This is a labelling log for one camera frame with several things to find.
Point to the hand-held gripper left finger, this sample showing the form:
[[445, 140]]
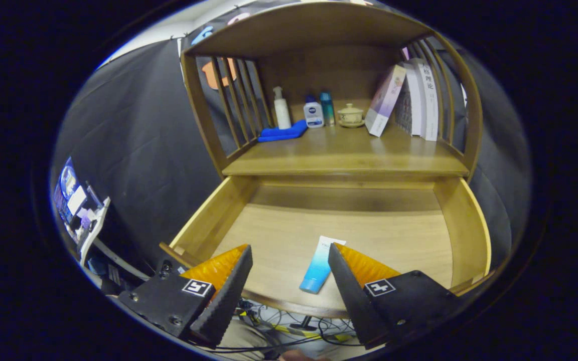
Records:
[[226, 301]]

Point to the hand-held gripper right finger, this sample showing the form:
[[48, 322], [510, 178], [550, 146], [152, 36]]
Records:
[[351, 296]]

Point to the blue squeeze tube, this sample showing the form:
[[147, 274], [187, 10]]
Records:
[[319, 265]]

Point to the wooden drawer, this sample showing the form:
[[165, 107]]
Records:
[[379, 235]]

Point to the wooden countertop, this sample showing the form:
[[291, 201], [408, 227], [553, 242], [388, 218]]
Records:
[[344, 155]]

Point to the folded blue cloth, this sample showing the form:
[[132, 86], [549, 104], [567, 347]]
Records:
[[281, 133]]

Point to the black backdrop cloth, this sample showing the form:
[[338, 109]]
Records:
[[133, 150]]

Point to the lidded ceramic tea cup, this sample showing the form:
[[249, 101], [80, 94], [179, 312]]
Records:
[[350, 117]]

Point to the white bottle with blue cap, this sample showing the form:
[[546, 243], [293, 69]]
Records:
[[313, 115]]

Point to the teal bottle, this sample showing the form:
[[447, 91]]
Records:
[[327, 110]]

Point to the patterned cover book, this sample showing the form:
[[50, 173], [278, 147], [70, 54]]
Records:
[[403, 110]]

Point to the white pump bottle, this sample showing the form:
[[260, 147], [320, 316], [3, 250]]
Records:
[[282, 113]]

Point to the pastel cover book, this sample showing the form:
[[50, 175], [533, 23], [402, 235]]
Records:
[[384, 103]]

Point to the plain white book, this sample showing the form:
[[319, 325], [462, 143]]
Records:
[[415, 100]]

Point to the white book with printed spine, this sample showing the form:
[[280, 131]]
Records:
[[429, 100]]

